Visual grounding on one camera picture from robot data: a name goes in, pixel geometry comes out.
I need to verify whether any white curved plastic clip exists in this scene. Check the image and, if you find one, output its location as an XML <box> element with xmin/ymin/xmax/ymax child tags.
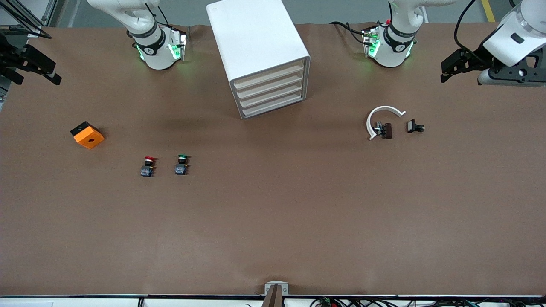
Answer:
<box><xmin>366</xmin><ymin>105</ymin><xmax>406</xmax><ymax>141</ymax></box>

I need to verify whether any white drawer cabinet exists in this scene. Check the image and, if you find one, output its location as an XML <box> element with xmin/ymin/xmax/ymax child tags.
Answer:
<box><xmin>206</xmin><ymin>0</ymin><xmax>311</xmax><ymax>120</ymax></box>

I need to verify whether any cream drawer with white lip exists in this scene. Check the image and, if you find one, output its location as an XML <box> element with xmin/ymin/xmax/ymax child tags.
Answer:
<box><xmin>241</xmin><ymin>93</ymin><xmax>306</xmax><ymax>118</ymax></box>
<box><xmin>233</xmin><ymin>63</ymin><xmax>305</xmax><ymax>90</ymax></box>
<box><xmin>238</xmin><ymin>84</ymin><xmax>305</xmax><ymax>108</ymax></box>
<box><xmin>235</xmin><ymin>74</ymin><xmax>305</xmax><ymax>99</ymax></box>

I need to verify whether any red push button switch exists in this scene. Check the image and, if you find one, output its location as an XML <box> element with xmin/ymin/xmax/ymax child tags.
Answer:
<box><xmin>140</xmin><ymin>156</ymin><xmax>158</xmax><ymax>178</ymax></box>

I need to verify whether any black cable under table edge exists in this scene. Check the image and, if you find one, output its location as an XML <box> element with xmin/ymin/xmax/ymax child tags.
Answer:
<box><xmin>309</xmin><ymin>297</ymin><xmax>530</xmax><ymax>307</ymax></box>

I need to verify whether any green push button switch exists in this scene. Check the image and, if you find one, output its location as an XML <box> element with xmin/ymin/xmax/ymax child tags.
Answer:
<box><xmin>174</xmin><ymin>154</ymin><xmax>191</xmax><ymax>176</ymax></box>

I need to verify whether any grey metal bracket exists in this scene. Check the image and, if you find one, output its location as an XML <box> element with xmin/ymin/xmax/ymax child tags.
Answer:
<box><xmin>264</xmin><ymin>281</ymin><xmax>289</xmax><ymax>296</ymax></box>

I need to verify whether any brown camera post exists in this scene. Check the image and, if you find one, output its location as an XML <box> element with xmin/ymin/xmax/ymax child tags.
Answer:
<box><xmin>261</xmin><ymin>284</ymin><xmax>285</xmax><ymax>307</ymax></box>

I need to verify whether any orange and black button box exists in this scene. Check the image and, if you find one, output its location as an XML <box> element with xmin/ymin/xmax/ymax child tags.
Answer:
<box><xmin>70</xmin><ymin>121</ymin><xmax>105</xmax><ymax>150</ymax></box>

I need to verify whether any small brown terminal block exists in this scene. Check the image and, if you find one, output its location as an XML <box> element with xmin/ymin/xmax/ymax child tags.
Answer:
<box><xmin>373</xmin><ymin>122</ymin><xmax>393</xmax><ymax>140</ymax></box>

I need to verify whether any aluminium frame post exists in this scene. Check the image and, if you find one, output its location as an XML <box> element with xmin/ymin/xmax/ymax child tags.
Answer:
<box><xmin>0</xmin><ymin>0</ymin><xmax>43</xmax><ymax>38</ymax></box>

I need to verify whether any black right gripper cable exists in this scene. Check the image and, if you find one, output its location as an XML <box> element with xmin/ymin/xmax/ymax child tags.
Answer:
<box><xmin>0</xmin><ymin>24</ymin><xmax>52</xmax><ymax>40</ymax></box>

